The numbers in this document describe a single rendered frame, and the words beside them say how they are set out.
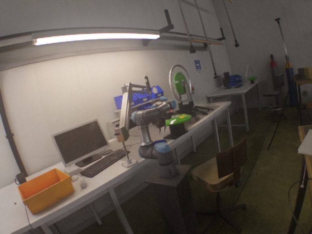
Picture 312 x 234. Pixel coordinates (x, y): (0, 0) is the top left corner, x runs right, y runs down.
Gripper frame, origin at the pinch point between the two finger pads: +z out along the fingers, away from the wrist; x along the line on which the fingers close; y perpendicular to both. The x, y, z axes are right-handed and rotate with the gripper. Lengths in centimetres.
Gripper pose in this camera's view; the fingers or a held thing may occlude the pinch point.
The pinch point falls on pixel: (162, 133)
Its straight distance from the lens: 149.6
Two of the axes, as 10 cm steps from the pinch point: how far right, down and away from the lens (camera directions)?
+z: -0.7, 8.5, 5.3
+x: -7.6, 3.0, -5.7
